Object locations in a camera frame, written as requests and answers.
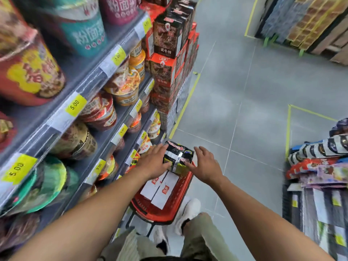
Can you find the person's right forearm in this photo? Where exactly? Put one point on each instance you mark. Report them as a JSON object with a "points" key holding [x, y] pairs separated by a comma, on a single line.
{"points": [[261, 222]]}

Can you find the white sneaker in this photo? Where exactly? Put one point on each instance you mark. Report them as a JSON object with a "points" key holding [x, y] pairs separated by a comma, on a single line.
{"points": [[188, 213], [161, 239]]}

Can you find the person's left forearm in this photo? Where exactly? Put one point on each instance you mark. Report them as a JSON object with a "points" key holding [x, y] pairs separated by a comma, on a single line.
{"points": [[89, 222]]}

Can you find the black noodle multipack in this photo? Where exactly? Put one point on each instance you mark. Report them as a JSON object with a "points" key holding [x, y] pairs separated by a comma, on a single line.
{"points": [[178, 157]]}

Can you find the pile of assorted snack packets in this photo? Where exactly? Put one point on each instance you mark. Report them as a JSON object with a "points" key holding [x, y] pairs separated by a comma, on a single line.
{"points": [[318, 161]]}

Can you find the grey store shelving unit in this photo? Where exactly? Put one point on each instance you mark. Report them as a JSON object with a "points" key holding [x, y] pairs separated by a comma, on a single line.
{"points": [[89, 78]]}

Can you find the black white display stand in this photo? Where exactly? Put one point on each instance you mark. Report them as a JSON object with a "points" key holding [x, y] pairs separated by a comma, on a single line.
{"points": [[318, 220]]}

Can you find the person's right thumb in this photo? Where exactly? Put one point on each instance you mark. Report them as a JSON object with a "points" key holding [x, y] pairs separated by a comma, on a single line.
{"points": [[190, 167]]}

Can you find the person's right hand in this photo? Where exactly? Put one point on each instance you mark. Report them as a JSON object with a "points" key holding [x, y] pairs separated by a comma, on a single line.
{"points": [[208, 168]]}

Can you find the yellow white noodle bowls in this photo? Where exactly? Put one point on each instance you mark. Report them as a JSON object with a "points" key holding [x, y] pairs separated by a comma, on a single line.
{"points": [[154, 127]]}

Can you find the stack of red black boxes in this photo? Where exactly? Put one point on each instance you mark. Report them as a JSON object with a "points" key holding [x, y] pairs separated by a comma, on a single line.
{"points": [[170, 65]]}

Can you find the green noodle bowls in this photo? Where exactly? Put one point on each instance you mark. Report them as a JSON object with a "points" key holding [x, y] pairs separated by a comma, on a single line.
{"points": [[46, 184]]}

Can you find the orange white noodle bowls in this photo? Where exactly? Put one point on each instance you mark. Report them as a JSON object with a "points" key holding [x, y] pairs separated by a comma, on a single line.
{"points": [[123, 84]]}

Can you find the orange noodle cups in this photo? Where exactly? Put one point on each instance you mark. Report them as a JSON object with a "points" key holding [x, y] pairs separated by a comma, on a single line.
{"points": [[137, 61]]}

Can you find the brown cardboard cartons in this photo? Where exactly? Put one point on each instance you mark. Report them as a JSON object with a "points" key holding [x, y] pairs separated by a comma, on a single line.
{"points": [[335, 43]]}

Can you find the person's left thumb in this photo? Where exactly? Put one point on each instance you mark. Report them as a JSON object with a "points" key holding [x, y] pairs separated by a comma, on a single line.
{"points": [[165, 167]]}

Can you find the teal noodle cup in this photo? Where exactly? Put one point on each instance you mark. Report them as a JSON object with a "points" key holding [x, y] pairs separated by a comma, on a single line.
{"points": [[78, 27]]}

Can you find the magenta noodle cup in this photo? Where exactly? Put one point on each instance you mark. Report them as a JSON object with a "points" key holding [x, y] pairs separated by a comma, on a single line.
{"points": [[119, 8]]}

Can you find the dark red noodle bowl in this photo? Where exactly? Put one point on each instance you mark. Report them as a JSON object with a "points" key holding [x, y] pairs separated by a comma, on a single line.
{"points": [[5, 131]]}

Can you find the purple brown noodle bowls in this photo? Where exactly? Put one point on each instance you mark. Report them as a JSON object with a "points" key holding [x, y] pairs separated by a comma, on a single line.
{"points": [[16, 231]]}

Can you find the white flat box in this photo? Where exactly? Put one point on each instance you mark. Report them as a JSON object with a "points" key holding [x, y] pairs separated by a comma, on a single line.
{"points": [[152, 188], [165, 193]]}

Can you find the pallet of wrapped goods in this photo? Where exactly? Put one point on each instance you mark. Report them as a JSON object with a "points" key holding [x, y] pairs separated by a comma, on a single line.
{"points": [[293, 21]]}

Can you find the person's left hand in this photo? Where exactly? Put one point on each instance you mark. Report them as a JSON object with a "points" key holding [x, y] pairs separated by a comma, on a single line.
{"points": [[151, 164]]}

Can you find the large red noodle bowl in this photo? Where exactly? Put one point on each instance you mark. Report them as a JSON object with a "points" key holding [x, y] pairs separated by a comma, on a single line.
{"points": [[30, 59]]}

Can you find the orange red noodle bowls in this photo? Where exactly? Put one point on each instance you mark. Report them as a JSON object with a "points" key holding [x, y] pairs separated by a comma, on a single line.
{"points": [[134, 123]]}

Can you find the red shopping basket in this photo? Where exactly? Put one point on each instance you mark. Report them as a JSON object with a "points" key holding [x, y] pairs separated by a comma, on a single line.
{"points": [[163, 212]]}

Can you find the khaki trousers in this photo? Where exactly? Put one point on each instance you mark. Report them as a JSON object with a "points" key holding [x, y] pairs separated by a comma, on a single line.
{"points": [[202, 237]]}

